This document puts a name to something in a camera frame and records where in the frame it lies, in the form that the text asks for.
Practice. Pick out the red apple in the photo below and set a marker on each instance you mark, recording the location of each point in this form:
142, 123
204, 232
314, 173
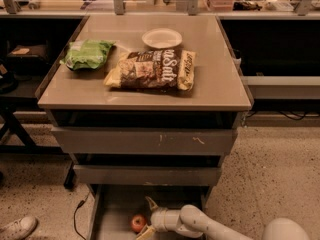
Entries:
137, 222

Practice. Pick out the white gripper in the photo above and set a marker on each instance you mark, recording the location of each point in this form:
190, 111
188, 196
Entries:
157, 218

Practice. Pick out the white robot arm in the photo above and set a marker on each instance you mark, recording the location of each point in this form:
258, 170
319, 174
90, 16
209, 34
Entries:
190, 221

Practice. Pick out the grey open bottom drawer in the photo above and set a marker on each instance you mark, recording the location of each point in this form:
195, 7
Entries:
116, 205

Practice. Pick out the white sneaker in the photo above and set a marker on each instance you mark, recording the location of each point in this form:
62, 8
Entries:
19, 229

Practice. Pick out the dark box on shelf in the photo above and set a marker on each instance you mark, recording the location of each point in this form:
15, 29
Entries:
28, 53

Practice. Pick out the black table frame left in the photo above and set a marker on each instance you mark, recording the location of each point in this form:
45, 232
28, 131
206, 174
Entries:
13, 125

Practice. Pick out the grey drawer cabinet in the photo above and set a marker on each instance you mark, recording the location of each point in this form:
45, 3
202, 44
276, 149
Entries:
162, 112

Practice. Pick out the grey middle drawer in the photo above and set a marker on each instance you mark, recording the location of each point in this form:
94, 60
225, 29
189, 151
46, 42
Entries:
147, 176

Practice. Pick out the grey top drawer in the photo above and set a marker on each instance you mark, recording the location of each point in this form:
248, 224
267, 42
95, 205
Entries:
136, 141

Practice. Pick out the green chip bag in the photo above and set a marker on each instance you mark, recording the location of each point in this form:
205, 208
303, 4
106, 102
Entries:
87, 54

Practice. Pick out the white paper bowl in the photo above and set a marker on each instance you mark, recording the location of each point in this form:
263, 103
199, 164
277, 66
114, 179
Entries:
161, 38

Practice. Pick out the brown yellow sea salt bag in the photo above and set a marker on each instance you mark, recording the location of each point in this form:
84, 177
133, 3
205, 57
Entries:
153, 69

